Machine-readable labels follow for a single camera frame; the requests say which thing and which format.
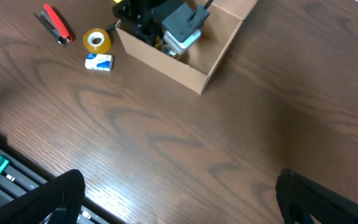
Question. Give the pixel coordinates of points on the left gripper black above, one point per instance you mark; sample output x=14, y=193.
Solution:
x=137, y=18

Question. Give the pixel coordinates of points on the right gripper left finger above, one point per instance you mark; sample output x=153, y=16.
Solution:
x=61, y=197

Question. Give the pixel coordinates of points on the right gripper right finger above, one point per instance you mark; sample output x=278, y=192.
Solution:
x=302, y=200

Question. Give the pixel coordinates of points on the correction tape dispenser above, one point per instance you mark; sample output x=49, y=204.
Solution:
x=164, y=47

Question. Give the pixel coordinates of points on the cardboard box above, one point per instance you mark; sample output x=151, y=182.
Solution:
x=198, y=64

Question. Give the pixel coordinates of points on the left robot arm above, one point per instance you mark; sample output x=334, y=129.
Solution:
x=163, y=11

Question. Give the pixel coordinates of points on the yellow adhesive tape roll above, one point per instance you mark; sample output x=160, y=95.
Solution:
x=97, y=41

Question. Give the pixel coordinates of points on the blue white staples box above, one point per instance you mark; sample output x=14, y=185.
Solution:
x=101, y=62

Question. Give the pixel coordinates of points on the red black stapler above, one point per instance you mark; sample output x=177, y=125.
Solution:
x=54, y=24

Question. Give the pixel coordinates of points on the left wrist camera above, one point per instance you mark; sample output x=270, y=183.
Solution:
x=183, y=26

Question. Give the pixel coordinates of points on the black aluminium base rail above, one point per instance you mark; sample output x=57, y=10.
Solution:
x=17, y=180

